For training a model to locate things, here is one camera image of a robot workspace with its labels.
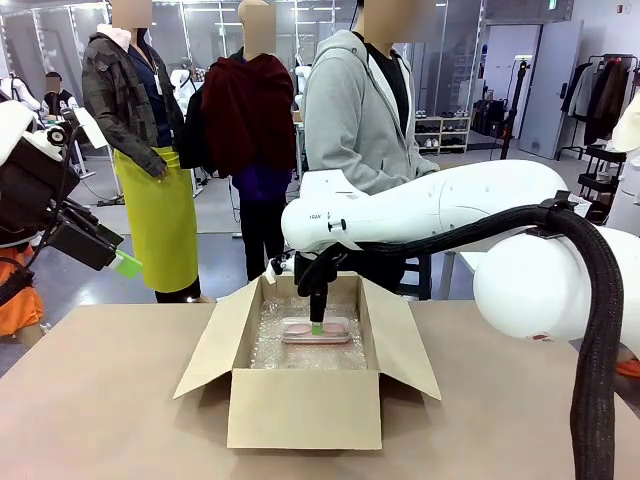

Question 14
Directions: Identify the wooden shoe rack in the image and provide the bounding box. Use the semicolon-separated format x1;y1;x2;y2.
413;114;472;156

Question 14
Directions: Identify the pink translucent glasses case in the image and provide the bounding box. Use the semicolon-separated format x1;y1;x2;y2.
280;315;352;347

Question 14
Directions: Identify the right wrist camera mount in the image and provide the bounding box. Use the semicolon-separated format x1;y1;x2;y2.
266;253;297;282

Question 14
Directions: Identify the black utility cart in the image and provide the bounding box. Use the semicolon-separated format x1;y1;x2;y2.
576;143;629;224

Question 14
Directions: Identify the black braided cable sleeve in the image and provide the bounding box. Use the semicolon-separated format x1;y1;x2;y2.
294;197;626;480

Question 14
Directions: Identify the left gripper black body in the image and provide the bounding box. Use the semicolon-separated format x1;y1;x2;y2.
45;199;125;272

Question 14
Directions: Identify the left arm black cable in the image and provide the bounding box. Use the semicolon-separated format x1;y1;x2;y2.
27;123;87;269

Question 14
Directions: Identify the black tripod stand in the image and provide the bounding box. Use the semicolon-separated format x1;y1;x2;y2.
498;56;532;162

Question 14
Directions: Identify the seated person in varsity jacket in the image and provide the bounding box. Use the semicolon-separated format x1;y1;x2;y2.
40;71;80;120

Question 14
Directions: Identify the person in gray hoodie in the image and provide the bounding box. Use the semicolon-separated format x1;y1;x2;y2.
301;0;442;301

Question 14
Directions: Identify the orange fabric bundle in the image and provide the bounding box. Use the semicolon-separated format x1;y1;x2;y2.
0;243;45;337
614;347;640;380

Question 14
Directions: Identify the gray door panel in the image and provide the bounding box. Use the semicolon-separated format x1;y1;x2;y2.
516;19;585;161

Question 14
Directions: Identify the brown cardboard shipping box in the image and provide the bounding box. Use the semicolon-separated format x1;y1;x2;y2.
173;272;443;450

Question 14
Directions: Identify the clothes rack with coats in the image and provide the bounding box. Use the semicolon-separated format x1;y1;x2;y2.
558;52;640;162

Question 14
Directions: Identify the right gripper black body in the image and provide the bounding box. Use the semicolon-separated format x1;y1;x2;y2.
293;252;335;297

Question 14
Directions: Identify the clear bubble wrap sheet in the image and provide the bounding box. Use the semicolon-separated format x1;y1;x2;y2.
248;297;370;372

